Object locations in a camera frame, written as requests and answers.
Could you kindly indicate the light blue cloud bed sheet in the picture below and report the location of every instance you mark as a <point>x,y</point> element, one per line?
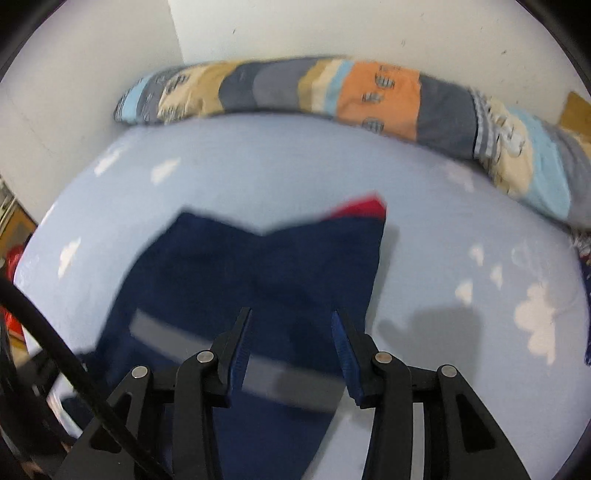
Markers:
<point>468,276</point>

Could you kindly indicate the patchwork colourful quilt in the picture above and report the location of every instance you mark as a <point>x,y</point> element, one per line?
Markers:
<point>539,164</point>

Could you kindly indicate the red object beside bed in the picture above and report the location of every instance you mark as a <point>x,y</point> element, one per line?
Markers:
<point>8,293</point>

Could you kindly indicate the navy blue jacket red collar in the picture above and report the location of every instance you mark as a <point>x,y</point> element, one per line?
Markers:
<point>188,286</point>

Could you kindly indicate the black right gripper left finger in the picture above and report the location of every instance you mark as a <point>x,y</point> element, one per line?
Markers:
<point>169,414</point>

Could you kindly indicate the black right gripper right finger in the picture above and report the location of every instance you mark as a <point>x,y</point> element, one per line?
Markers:
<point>462,440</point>

